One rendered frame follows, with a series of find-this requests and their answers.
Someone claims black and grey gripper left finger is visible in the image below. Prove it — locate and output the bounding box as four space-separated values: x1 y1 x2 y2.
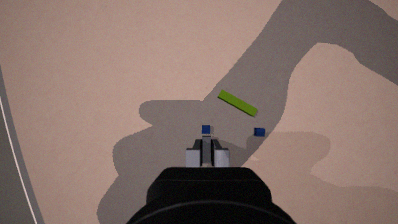
185 139 203 167

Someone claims small blue cube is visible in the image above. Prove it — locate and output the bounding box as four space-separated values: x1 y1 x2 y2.
202 125 210 134
254 128 265 137

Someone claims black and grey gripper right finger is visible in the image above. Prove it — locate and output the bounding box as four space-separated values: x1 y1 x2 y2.
211 139 230 167

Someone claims lime green rod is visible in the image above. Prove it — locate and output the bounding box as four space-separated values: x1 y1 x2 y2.
217 90 258 116

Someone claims grey rod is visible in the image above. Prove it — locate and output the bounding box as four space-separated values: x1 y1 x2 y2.
202 136 211 163

